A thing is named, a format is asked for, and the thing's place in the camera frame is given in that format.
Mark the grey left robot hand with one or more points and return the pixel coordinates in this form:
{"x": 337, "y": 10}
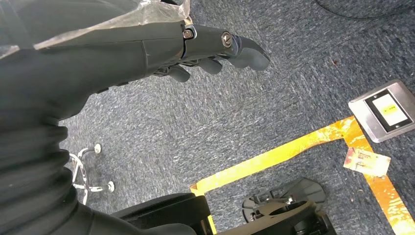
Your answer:
{"x": 97, "y": 65}

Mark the clear plastic hand wrap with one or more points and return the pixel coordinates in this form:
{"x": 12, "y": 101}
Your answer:
{"x": 162, "y": 11}

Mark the pale card on floor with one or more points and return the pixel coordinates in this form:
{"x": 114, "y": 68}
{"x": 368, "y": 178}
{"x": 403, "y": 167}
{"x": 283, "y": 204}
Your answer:
{"x": 366, "y": 162}

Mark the chrome office chair base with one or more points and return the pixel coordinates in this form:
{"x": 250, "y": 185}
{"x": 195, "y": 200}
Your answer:
{"x": 81, "y": 176}

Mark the black rounded padded block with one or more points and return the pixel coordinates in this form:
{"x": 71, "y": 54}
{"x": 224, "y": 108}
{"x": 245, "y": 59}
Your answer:
{"x": 175, "y": 206}

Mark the yellow floor tape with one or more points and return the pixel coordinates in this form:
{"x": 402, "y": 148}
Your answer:
{"x": 278, "y": 154}

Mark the black flat mechanical foot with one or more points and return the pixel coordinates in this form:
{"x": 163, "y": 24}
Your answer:
{"x": 301, "y": 194}

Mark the silver floor socket plate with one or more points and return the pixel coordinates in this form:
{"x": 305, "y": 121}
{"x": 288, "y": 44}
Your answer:
{"x": 366, "y": 123}

